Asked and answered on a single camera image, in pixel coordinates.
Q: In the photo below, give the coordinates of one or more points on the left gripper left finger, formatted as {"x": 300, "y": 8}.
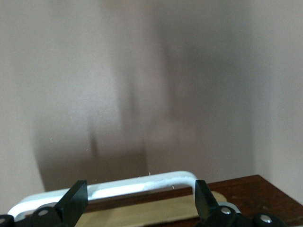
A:
{"x": 71, "y": 205}

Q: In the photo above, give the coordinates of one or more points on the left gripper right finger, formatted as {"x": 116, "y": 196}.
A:
{"x": 208, "y": 212}

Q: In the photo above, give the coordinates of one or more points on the wooden drawer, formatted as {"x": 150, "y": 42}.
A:
{"x": 260, "y": 196}

